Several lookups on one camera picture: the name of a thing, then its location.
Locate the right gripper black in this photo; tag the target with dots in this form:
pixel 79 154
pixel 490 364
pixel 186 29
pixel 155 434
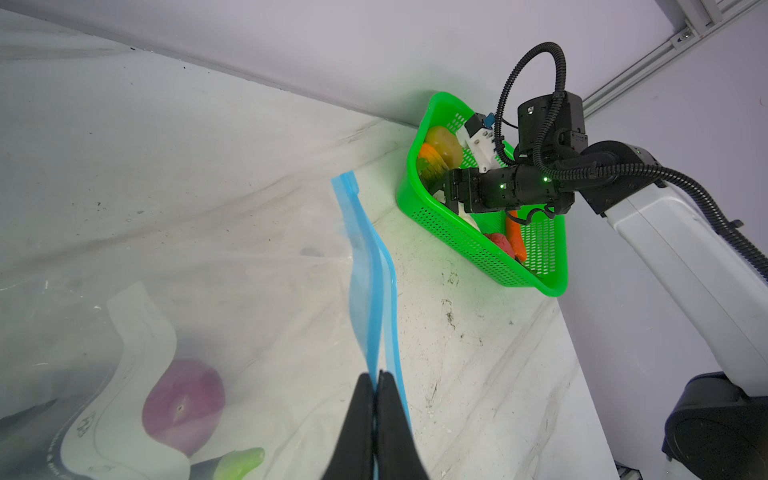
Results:
pixel 503 189

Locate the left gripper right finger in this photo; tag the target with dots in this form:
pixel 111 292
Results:
pixel 395 450

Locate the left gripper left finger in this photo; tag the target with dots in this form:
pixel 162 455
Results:
pixel 353 455

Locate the yellow lemon toy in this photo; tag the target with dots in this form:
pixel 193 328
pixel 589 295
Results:
pixel 446 144

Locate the clear zip bag blue zipper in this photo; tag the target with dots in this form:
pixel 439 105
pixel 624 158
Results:
pixel 290 311

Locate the purple onion toy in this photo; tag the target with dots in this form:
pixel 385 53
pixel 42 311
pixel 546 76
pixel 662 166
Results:
pixel 184 408

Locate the white radish toy green top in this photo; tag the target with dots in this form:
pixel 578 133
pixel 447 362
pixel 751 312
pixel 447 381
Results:
pixel 149 346

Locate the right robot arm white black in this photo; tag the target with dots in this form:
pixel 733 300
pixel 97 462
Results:
pixel 718 427

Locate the red pepper toy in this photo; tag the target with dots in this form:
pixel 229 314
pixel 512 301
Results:
pixel 502 242

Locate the orange carrot toy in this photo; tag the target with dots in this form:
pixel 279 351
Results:
pixel 514 236

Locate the green plastic basket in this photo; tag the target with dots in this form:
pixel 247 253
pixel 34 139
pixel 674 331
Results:
pixel 543 232

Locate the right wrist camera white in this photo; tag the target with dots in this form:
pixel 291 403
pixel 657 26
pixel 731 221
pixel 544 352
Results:
pixel 476 137

